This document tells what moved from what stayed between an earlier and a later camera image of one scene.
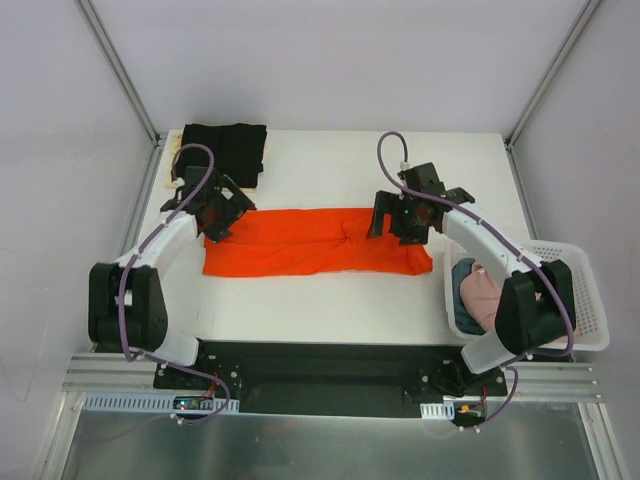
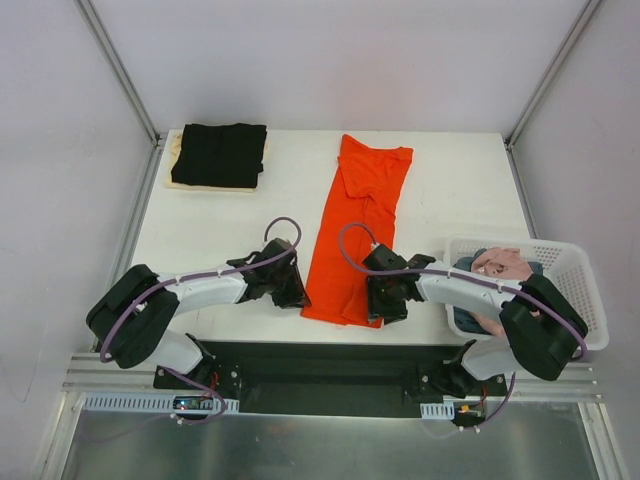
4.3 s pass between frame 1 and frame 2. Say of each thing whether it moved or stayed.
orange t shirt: moved
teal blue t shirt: stayed
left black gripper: moved
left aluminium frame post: stayed
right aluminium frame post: stayed
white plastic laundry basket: stayed
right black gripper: moved
